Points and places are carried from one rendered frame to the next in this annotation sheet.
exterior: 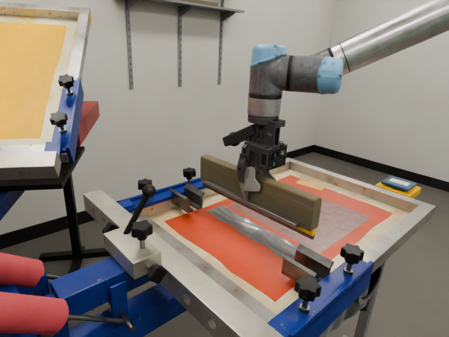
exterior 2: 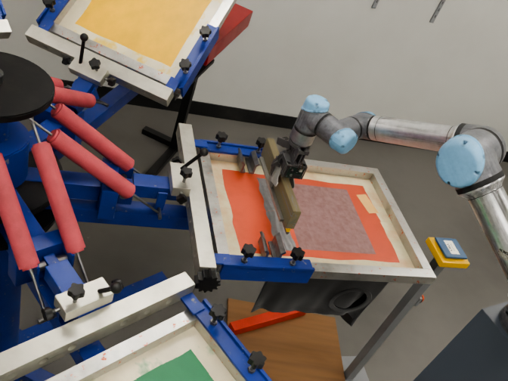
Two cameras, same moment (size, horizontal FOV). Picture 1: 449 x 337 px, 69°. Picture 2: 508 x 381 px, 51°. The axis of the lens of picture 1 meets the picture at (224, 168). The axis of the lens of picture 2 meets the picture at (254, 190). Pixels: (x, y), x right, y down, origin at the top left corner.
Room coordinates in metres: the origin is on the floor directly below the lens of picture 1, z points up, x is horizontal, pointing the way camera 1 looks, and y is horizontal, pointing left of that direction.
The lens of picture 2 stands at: (-0.65, -0.45, 2.16)
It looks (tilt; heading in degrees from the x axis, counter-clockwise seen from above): 38 degrees down; 18
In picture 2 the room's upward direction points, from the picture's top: 23 degrees clockwise
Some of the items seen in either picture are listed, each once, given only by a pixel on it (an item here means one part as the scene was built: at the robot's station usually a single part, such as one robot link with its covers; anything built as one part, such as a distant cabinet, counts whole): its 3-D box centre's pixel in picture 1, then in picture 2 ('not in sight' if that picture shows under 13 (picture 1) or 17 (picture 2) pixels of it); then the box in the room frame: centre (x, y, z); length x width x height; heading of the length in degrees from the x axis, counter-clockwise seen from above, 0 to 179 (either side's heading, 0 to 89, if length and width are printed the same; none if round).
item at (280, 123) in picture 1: (263, 142); (294, 156); (0.74, -0.09, 1.23); 0.09 x 0.08 x 0.12; 44
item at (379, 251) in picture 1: (286, 212); (311, 212); (0.88, -0.19, 0.97); 0.79 x 0.58 x 0.04; 134
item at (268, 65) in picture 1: (268, 71); (312, 115); (0.74, -0.09, 1.39); 0.09 x 0.08 x 0.11; 76
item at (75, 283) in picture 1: (105, 280); (159, 187); (0.49, 0.21, 1.02); 0.17 x 0.06 x 0.05; 134
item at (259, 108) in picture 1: (264, 107); (303, 135); (0.74, -0.09, 1.31); 0.08 x 0.08 x 0.05
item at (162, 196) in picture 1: (168, 200); (236, 155); (0.91, 0.17, 0.98); 0.30 x 0.05 x 0.07; 134
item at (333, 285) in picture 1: (325, 300); (265, 267); (0.51, -0.21, 0.98); 0.30 x 0.05 x 0.07; 134
